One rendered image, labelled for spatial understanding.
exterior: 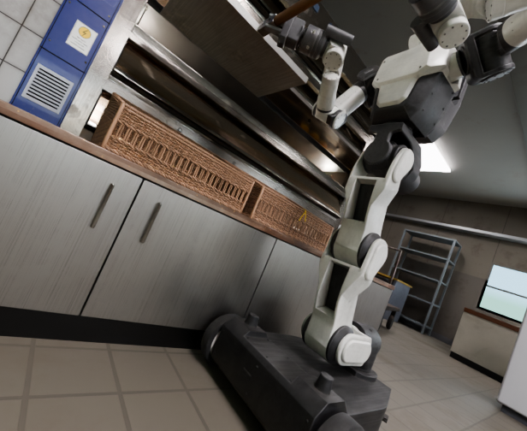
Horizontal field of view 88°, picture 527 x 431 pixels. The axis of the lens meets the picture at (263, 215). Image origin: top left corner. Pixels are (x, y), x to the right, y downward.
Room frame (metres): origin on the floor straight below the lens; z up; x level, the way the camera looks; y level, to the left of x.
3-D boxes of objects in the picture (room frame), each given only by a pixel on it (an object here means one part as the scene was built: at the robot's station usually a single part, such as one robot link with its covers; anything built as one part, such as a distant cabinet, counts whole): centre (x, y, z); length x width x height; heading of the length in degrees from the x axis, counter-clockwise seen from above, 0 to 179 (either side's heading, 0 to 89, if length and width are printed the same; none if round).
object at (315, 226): (1.51, -0.03, 0.72); 0.56 x 0.49 x 0.28; 127
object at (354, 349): (1.07, -0.44, 0.28); 0.21 x 0.20 x 0.13; 128
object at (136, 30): (1.73, 0.16, 1.16); 1.80 x 0.06 x 0.04; 127
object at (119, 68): (1.71, 0.15, 1.02); 1.79 x 0.11 x 0.19; 127
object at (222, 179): (1.14, 0.45, 0.72); 0.56 x 0.49 x 0.28; 129
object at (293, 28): (0.88, 0.13, 1.22); 0.12 x 0.10 x 0.13; 93
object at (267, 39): (1.07, 0.38, 1.21); 0.55 x 0.36 x 0.03; 128
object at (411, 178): (1.04, -0.39, 1.01); 0.28 x 0.13 x 0.18; 128
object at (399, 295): (6.36, -2.86, 0.43); 1.56 x 0.80 x 0.85; 38
